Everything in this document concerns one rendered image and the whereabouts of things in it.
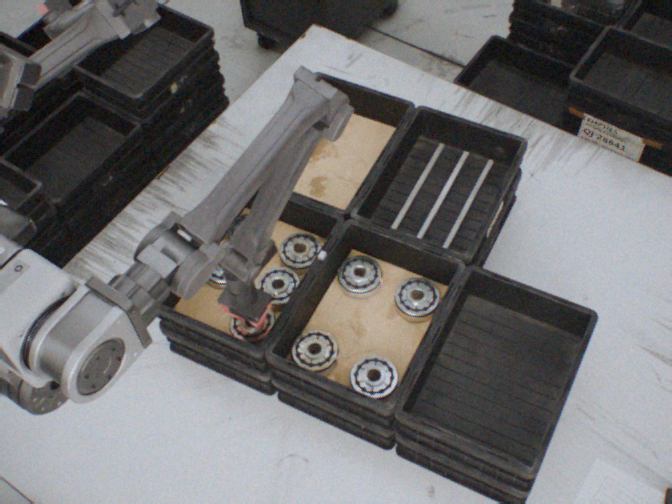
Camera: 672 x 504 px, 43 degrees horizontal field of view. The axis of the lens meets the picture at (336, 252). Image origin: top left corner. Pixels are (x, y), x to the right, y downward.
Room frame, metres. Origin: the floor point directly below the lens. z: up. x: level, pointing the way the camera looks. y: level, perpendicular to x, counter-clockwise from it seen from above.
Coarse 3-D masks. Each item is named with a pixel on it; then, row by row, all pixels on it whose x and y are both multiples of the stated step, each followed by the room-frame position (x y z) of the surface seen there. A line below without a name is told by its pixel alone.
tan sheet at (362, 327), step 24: (384, 264) 1.11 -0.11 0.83; (336, 288) 1.06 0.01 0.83; (384, 288) 1.05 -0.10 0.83; (336, 312) 1.00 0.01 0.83; (360, 312) 0.99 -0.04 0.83; (384, 312) 0.98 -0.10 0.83; (336, 336) 0.93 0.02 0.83; (360, 336) 0.93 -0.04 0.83; (384, 336) 0.92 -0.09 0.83; (408, 336) 0.92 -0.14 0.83; (408, 360) 0.86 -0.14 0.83
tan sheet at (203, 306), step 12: (276, 228) 1.25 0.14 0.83; (288, 228) 1.25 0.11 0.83; (228, 240) 1.23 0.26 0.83; (276, 240) 1.21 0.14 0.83; (324, 240) 1.20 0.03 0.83; (300, 252) 1.17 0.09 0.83; (276, 264) 1.14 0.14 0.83; (300, 276) 1.10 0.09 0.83; (204, 288) 1.10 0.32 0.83; (216, 288) 1.09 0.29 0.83; (276, 288) 1.08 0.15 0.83; (180, 300) 1.07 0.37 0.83; (192, 300) 1.06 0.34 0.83; (204, 300) 1.06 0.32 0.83; (216, 300) 1.06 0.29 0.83; (192, 312) 1.03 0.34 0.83; (204, 312) 1.03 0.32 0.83; (216, 312) 1.03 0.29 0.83; (276, 312) 1.01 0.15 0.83; (216, 324) 0.99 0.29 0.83; (228, 324) 0.99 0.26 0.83
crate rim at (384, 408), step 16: (352, 224) 1.17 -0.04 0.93; (336, 240) 1.13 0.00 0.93; (400, 240) 1.11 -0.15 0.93; (448, 256) 1.05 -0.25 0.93; (320, 272) 1.04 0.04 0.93; (304, 288) 1.00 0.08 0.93; (448, 288) 0.97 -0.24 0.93; (288, 320) 0.94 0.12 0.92; (432, 320) 0.89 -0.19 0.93; (416, 352) 0.82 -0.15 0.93; (288, 368) 0.82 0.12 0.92; (304, 368) 0.81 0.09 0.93; (320, 384) 0.78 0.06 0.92; (336, 384) 0.77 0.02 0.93; (400, 384) 0.75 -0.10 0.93; (352, 400) 0.74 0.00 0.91; (368, 400) 0.72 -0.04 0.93
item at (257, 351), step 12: (300, 204) 1.24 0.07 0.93; (312, 204) 1.24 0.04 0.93; (336, 216) 1.19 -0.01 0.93; (336, 228) 1.16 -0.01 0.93; (192, 240) 1.16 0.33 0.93; (312, 264) 1.07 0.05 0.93; (300, 288) 1.01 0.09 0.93; (288, 300) 0.98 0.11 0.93; (168, 312) 0.98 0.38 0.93; (180, 312) 0.97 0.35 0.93; (192, 324) 0.94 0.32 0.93; (204, 324) 0.94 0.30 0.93; (216, 336) 0.91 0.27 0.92; (240, 348) 0.88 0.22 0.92; (252, 348) 0.87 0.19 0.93; (264, 348) 0.87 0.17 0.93
